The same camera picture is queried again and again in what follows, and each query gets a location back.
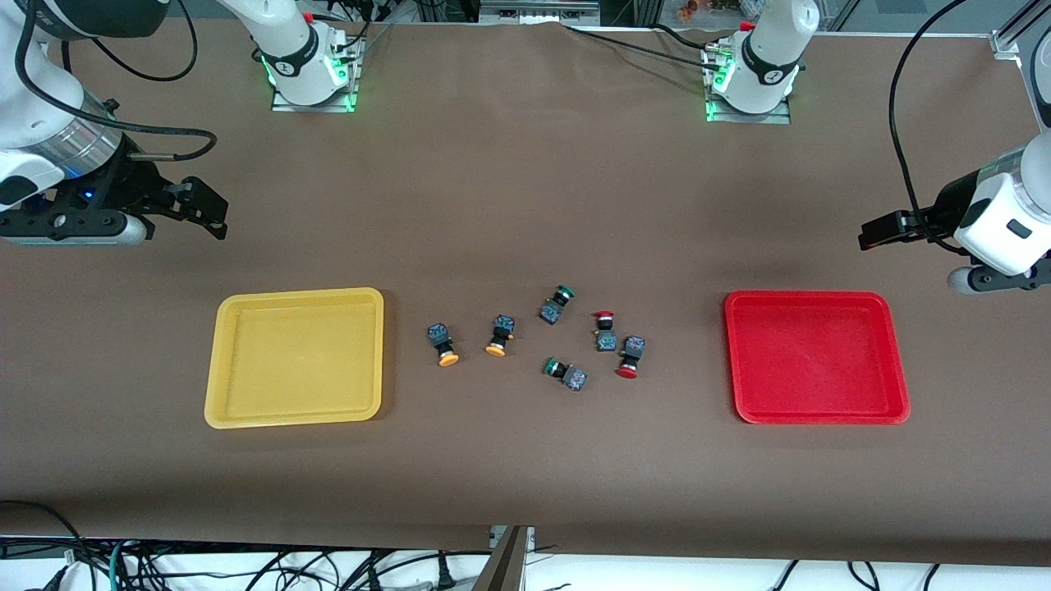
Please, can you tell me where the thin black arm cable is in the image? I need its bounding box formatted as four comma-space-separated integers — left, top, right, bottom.
62, 0, 200, 83

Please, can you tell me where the yellow plastic tray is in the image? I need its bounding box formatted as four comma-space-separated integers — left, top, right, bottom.
204, 287, 385, 429

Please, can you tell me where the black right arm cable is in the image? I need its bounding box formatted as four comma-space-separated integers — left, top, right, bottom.
15, 0, 218, 161

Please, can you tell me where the brown table mat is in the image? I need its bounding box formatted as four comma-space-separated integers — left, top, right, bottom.
0, 16, 1051, 567

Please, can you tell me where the grey metal rack box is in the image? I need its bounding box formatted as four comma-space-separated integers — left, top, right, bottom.
479, 0, 602, 27

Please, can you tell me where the yellow push button switch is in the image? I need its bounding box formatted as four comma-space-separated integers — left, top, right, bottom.
485, 314, 516, 358
427, 323, 460, 367

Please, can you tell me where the green push button switch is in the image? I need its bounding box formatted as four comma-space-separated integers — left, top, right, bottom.
539, 285, 576, 325
544, 358, 588, 392

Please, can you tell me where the aluminium frame profile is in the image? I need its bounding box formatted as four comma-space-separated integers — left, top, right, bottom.
998, 0, 1051, 50

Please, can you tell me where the aluminium profile post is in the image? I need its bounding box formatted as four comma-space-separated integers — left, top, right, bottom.
475, 525, 536, 591

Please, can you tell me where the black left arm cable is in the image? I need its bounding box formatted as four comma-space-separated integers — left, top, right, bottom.
889, 0, 974, 255

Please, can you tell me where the green cable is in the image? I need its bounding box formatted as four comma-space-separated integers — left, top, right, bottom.
108, 538, 132, 591

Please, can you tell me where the red plastic tray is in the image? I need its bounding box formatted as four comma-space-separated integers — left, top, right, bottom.
723, 291, 911, 425

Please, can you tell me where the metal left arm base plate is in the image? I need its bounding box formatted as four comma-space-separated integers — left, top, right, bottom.
704, 45, 793, 126

